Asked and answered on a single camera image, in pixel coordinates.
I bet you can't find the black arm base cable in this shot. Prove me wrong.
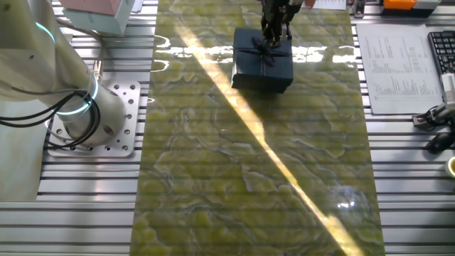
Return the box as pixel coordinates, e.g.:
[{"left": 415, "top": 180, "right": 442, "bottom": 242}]
[{"left": 0, "top": 90, "right": 101, "bottom": 150}]

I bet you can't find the green marble pattern mat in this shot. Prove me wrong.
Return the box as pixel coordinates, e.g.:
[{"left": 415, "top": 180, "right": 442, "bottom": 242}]
[{"left": 128, "top": 0, "right": 387, "bottom": 256}]

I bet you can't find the pink gift box with ribbon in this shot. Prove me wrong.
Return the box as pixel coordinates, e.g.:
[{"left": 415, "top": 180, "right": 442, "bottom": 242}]
[{"left": 58, "top": 0, "right": 122, "bottom": 17}]

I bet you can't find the dark metal bracket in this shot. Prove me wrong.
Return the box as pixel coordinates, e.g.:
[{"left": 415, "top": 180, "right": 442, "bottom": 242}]
[{"left": 350, "top": 0, "right": 367, "bottom": 18}]

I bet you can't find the mint gift box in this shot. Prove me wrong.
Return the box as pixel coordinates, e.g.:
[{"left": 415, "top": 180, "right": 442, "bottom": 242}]
[{"left": 62, "top": 0, "right": 136, "bottom": 36}]

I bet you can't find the black keyboard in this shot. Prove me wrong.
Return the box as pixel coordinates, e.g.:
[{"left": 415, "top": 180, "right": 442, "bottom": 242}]
[{"left": 428, "top": 31, "right": 455, "bottom": 76}]

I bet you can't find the orange grey tool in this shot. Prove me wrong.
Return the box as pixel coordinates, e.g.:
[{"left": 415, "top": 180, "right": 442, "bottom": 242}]
[{"left": 382, "top": 0, "right": 441, "bottom": 18}]

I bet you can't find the printed table paper sheet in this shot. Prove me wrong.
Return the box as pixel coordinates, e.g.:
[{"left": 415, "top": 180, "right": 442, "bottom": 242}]
[{"left": 356, "top": 23, "right": 444, "bottom": 115}]

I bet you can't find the small printed paper sheet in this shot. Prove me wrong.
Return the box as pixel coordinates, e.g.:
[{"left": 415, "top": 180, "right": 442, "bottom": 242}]
[{"left": 312, "top": 0, "right": 348, "bottom": 11}]

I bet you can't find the dark blue gift box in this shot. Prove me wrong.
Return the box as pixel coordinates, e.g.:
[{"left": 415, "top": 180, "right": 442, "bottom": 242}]
[{"left": 230, "top": 27, "right": 294, "bottom": 86}]

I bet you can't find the silver robot mounting plate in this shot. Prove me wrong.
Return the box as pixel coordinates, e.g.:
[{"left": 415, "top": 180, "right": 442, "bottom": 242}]
[{"left": 45, "top": 80, "right": 142, "bottom": 158}]

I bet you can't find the silver base connector plug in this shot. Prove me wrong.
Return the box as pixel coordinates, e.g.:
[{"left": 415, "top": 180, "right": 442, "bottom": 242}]
[{"left": 92, "top": 59, "right": 105, "bottom": 83}]

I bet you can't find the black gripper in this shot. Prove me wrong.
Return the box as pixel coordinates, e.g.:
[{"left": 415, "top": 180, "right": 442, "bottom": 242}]
[{"left": 261, "top": 0, "right": 296, "bottom": 49}]

